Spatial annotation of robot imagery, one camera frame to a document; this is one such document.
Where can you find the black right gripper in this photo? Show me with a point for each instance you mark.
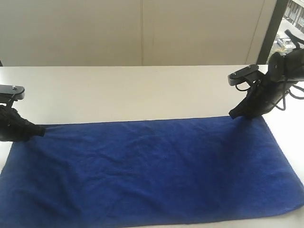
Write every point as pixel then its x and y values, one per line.
pixel 263 99

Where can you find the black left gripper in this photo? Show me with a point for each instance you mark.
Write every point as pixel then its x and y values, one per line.
pixel 14 128

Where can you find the blue towel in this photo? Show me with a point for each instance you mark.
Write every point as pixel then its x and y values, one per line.
pixel 127 174

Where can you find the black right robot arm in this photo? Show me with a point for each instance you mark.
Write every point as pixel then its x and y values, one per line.
pixel 287 68

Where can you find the black window frame post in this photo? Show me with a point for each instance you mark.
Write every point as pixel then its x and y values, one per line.
pixel 271 31

